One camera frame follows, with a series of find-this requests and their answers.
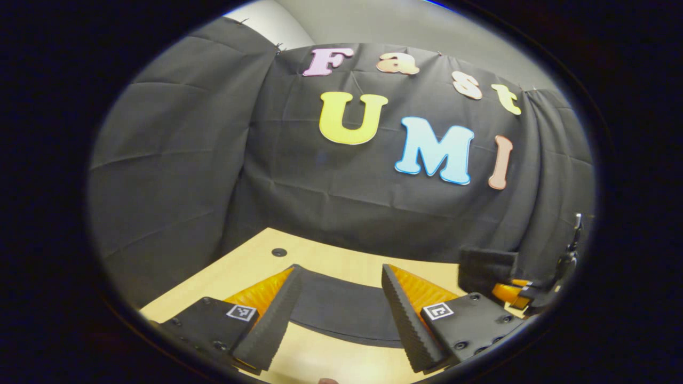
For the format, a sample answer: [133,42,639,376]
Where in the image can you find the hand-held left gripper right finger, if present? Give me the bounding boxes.
[381,263,530,374]

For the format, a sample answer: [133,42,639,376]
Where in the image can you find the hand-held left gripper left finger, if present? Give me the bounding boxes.
[155,265,304,375]

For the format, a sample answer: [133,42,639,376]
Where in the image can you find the dark jeans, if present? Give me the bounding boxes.
[288,248,519,349]

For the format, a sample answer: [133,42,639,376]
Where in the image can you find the black backdrop cloth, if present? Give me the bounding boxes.
[88,16,597,310]

